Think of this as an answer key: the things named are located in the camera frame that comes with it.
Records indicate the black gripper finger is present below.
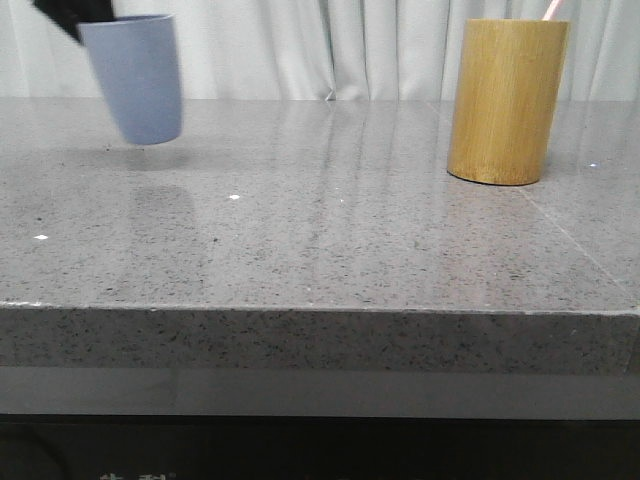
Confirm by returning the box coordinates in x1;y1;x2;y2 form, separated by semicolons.
31;0;115;44

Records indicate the blue plastic cup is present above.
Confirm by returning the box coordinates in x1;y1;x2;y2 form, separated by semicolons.
78;14;183;145

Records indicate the white curtain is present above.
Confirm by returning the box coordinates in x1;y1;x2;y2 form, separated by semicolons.
1;1;639;101

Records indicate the bamboo cylinder holder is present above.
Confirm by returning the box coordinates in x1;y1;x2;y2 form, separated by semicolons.
447;19;569;186

